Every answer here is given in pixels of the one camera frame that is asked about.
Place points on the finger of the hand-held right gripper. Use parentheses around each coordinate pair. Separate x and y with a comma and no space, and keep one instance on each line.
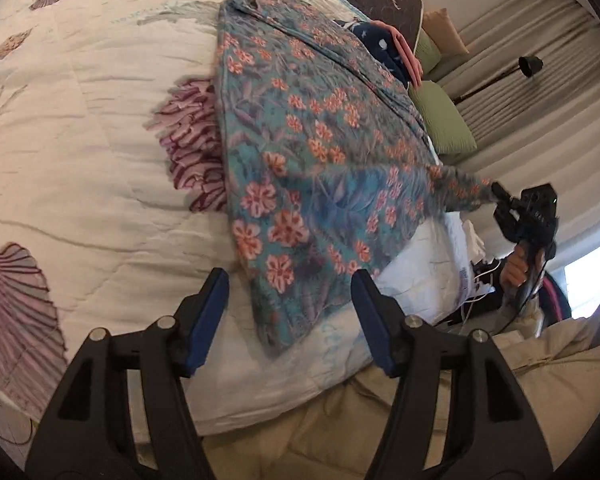
(501,194)
(505,222)

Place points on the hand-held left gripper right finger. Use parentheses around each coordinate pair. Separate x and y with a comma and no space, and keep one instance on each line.
(375,325)

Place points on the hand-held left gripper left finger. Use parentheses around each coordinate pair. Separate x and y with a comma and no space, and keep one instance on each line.
(210,320)

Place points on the teal floral garment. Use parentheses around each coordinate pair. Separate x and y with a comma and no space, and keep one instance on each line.
(305,160)

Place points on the person's right forearm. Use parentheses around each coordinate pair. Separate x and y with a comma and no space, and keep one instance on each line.
(522,315)

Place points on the person's right hand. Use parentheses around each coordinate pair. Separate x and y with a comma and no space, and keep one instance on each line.
(514,267)

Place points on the large green pillow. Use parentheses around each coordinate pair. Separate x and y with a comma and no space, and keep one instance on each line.
(442,120)

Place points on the black floor lamp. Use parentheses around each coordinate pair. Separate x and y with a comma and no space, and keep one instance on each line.
(530,65)

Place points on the small green pillow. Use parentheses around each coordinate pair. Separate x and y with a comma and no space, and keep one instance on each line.
(427,52)

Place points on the pink folded cloth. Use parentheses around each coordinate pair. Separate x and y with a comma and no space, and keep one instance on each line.
(406,55)

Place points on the beige pleated curtain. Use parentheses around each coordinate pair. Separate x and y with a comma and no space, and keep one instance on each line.
(570,35)

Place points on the peach pillow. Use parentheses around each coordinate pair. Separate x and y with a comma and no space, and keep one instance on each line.
(445,27)

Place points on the navy folded cloth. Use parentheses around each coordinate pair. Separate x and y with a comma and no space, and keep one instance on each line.
(380,50)

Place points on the white shell-print blanket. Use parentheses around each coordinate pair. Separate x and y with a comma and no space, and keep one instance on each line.
(105,110)

